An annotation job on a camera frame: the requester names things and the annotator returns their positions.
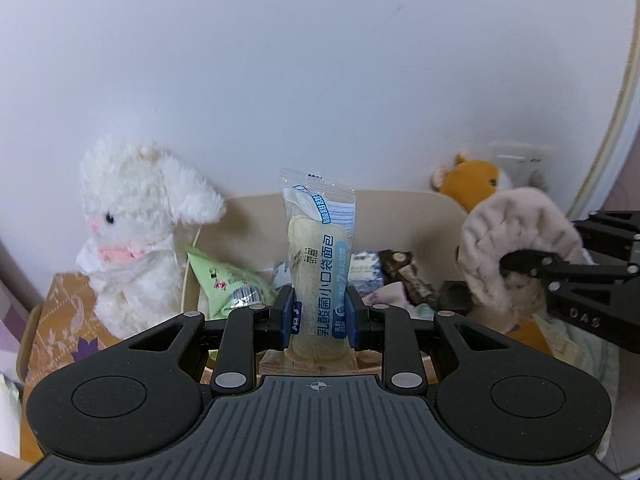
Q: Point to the white wall socket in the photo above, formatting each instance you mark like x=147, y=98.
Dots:
x=525, y=164

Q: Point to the bread bun packet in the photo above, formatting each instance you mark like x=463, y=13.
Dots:
x=320, y=224

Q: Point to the green snack packet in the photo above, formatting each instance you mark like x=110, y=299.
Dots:
x=224, y=287

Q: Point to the brown patterned scrunchie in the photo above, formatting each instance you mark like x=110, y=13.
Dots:
x=399, y=267

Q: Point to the patterned brown table mat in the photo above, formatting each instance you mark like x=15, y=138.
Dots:
x=60, y=331

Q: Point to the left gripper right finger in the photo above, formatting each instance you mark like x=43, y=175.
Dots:
x=395, y=335

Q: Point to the beige plastic storage bin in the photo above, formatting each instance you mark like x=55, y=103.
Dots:
x=307, y=320

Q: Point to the white plush lamb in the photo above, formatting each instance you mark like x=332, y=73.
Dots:
x=143, y=206

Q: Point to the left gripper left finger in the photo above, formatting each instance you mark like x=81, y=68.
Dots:
x=247, y=332

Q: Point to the beige plush sock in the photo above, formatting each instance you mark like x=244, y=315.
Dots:
x=522, y=218

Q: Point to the orange hamster plush with carrot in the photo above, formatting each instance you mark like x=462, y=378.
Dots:
x=470, y=181

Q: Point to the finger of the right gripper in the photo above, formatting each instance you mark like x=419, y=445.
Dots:
x=613, y=233
x=549, y=267

